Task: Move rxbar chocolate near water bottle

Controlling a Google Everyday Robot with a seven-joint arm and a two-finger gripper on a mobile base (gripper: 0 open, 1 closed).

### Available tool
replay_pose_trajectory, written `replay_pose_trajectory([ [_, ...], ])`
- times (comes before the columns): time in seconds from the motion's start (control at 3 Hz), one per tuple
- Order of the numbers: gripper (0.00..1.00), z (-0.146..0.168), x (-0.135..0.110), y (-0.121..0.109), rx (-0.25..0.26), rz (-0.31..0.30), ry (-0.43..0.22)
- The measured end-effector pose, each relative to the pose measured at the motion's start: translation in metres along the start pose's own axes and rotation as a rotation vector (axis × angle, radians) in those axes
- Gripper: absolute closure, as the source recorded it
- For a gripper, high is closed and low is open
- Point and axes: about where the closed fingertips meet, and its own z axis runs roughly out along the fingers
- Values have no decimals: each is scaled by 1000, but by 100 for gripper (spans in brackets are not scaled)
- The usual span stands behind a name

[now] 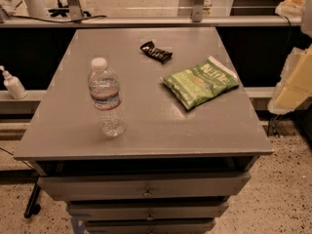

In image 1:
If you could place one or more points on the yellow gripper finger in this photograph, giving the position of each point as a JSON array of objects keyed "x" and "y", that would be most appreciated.
[
  {"x": 293, "y": 8},
  {"x": 295, "y": 86}
]

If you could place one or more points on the black rxbar chocolate wrapper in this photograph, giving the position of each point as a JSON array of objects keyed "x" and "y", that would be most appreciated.
[{"x": 153, "y": 52}]

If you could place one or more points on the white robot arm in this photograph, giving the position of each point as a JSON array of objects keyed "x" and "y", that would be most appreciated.
[{"x": 295, "y": 86}]

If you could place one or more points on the clear plastic water bottle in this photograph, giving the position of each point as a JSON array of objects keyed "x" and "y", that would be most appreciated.
[{"x": 105, "y": 91}]

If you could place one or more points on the white pump dispenser bottle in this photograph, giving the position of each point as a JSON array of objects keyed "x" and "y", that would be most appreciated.
[{"x": 13, "y": 84}]

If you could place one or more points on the green kettle chips bag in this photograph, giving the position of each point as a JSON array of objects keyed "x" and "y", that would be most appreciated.
[{"x": 202, "y": 82}]

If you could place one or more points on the grey drawer cabinet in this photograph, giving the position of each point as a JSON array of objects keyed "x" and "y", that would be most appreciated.
[{"x": 173, "y": 170}]

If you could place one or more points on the grey metal bracket post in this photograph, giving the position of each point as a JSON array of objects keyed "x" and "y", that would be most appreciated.
[{"x": 197, "y": 10}]

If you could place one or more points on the grey metal frame post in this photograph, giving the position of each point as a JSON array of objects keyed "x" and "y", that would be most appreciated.
[{"x": 75, "y": 10}]

